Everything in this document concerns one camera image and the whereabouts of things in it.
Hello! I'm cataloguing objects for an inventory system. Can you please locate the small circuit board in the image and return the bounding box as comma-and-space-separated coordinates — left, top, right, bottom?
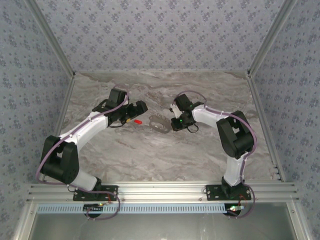
226, 204, 245, 213
83, 202, 105, 213

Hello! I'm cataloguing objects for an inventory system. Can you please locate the grey metal sheet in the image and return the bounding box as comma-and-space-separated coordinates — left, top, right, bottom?
12, 202, 313, 240

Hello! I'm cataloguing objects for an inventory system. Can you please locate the long aluminium mounting rail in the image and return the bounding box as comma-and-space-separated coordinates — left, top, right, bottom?
26, 181, 300, 204

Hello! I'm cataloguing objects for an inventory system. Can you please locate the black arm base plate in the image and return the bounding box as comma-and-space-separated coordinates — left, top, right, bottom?
205, 184, 252, 201
72, 184, 119, 202

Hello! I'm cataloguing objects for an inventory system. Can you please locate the slotted pale cable duct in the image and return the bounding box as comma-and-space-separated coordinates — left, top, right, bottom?
37, 202, 232, 215

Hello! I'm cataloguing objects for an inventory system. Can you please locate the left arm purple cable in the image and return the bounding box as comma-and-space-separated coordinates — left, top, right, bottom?
36, 84, 131, 221

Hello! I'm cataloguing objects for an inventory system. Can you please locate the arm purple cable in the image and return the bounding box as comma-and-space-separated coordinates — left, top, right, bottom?
36, 84, 131, 221
174, 89, 258, 220

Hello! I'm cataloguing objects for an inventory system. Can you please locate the slanted aluminium corner post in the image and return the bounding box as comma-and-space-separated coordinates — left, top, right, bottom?
24, 0, 77, 77
246, 0, 299, 77

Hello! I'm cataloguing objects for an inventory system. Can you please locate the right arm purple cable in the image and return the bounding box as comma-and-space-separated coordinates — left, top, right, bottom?
174, 89, 258, 220

